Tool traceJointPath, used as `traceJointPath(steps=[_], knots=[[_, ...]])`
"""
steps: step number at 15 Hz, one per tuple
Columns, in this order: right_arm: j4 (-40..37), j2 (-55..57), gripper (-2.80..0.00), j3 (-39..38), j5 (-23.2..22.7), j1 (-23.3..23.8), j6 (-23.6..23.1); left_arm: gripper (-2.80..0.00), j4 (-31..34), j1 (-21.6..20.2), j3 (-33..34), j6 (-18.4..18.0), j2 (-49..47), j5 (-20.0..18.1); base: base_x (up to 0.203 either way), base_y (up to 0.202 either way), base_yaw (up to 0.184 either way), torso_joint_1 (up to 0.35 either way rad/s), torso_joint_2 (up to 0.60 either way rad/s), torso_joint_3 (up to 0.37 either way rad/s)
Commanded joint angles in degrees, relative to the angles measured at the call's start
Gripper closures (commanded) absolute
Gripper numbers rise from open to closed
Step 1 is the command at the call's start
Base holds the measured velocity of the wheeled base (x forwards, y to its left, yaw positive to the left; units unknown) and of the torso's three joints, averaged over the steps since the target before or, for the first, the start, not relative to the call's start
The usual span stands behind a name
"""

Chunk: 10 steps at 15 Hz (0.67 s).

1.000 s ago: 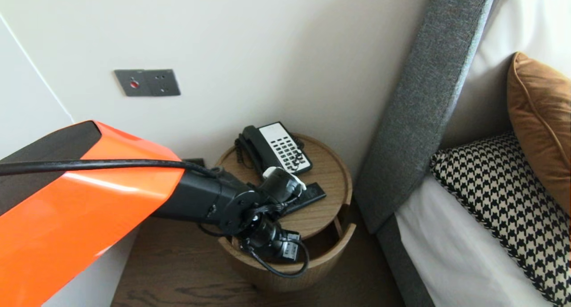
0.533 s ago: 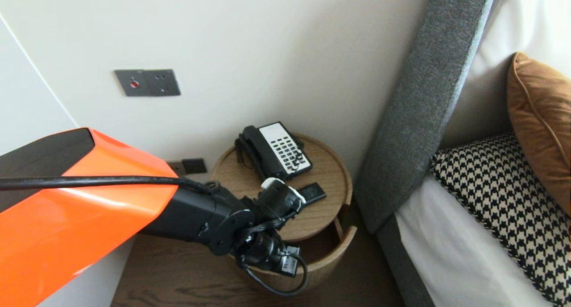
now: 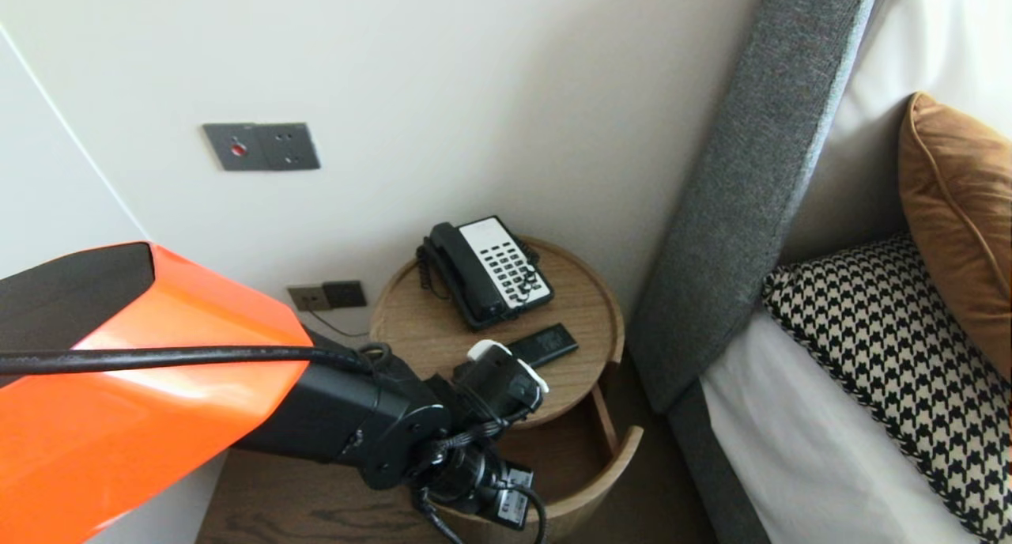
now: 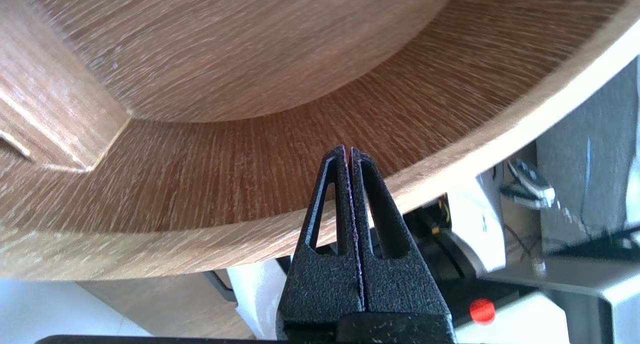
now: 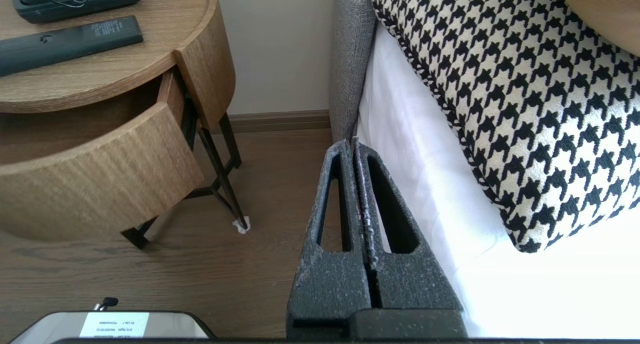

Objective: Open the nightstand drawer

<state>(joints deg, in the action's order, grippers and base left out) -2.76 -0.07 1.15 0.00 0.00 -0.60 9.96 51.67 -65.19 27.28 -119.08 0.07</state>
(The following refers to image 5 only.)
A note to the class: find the black and white telephone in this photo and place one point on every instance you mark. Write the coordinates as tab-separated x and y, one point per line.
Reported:
100	4

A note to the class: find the white bed sheet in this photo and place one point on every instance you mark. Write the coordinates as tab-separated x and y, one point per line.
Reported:
550	294

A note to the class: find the black white houndstooth pillow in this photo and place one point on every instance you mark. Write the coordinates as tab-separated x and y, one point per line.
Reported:
500	109

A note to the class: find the brown velvet cushion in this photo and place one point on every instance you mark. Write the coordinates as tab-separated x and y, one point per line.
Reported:
610	9

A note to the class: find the white leg floor pad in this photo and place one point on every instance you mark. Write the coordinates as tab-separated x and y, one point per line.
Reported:
241	227

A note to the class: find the grey black robot base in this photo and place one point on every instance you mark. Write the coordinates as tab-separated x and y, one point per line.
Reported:
50	329

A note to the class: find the brown wooden baseboard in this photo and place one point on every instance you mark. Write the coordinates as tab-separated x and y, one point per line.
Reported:
280	121

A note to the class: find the black metal nightstand legs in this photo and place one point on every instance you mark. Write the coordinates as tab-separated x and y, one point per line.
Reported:
220	184

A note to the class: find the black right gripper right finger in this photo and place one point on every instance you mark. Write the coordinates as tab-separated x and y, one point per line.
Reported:
415	289

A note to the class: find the black remote control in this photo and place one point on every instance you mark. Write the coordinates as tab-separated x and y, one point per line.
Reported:
70	44

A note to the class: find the grey fabric headboard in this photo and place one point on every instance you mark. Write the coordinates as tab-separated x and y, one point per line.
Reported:
352	59

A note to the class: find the round wooden nightstand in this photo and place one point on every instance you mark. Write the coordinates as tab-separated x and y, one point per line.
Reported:
125	69

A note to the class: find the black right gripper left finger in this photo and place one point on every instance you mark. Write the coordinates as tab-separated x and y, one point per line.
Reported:
325	294

